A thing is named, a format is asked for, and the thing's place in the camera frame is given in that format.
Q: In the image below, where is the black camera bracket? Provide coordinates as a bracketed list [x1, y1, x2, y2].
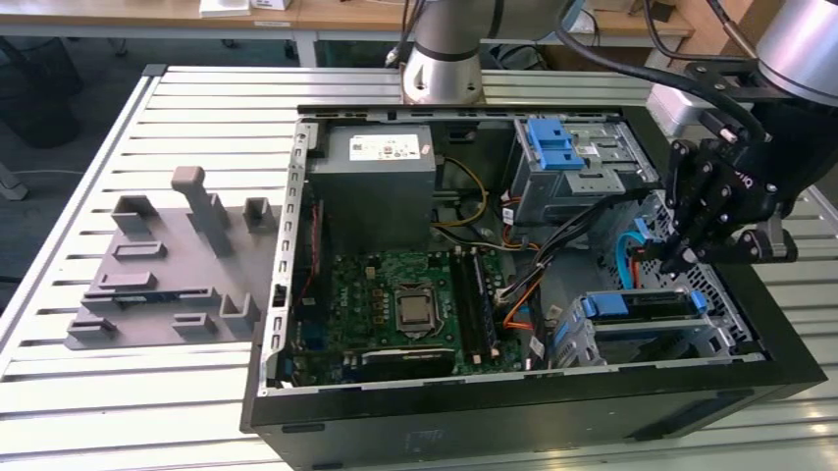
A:
[684, 61, 788, 99]

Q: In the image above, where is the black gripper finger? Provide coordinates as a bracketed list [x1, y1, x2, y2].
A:
[678, 183, 800, 274]
[658, 138, 720, 274]

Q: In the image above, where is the grey parts rack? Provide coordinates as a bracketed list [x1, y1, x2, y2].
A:
[65, 165, 285, 350]

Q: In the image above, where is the blue drive latch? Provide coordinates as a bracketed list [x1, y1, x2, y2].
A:
[525, 117, 586, 172]

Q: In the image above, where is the silver CPU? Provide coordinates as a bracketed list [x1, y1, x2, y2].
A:
[395, 293, 439, 329]

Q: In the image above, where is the wooden cabinet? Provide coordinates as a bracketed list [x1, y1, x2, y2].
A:
[666, 0, 768, 75]

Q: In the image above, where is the black wire bundle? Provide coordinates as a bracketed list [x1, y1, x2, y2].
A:
[504, 191, 652, 308]

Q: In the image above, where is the yellow wire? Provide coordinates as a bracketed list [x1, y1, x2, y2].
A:
[431, 155, 492, 230]

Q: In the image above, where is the black PC case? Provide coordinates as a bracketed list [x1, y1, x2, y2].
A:
[239, 102, 830, 471]

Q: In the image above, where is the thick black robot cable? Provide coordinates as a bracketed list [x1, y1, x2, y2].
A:
[554, 0, 776, 144]

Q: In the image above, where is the orange wire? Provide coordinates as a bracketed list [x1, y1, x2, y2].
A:
[502, 299, 533, 331]

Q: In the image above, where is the CPU socket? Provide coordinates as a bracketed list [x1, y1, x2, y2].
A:
[387, 281, 449, 343]

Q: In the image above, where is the green motherboard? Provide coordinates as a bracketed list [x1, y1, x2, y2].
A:
[291, 247, 529, 385]

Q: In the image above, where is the silver disk bay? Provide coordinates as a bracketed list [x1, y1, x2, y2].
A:
[553, 286, 769, 369]

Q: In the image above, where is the black RAM slot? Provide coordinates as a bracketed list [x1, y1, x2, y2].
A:
[451, 248, 480, 363]

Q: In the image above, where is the red wire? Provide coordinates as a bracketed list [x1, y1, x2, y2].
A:
[293, 199, 327, 308]

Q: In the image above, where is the wooden desk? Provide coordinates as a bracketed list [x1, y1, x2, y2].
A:
[0, 0, 303, 43]
[294, 0, 697, 75]

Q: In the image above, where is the silver box wrist camera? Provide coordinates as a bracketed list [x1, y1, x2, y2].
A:
[646, 86, 717, 134]

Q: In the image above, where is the silver drive cage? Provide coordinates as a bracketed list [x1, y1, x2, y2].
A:
[509, 117, 669, 228]

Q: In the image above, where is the black waste bin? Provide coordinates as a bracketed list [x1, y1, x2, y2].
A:
[0, 36, 87, 150]

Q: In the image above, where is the black graphics card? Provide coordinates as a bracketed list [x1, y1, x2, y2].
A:
[358, 344, 458, 383]

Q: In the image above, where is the grey desk foot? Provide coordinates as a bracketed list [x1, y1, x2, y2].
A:
[0, 160, 32, 202]

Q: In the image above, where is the grey power supply unit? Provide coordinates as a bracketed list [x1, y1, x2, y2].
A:
[307, 122, 439, 252]

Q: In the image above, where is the blue wire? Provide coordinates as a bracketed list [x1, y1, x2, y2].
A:
[613, 219, 664, 291]

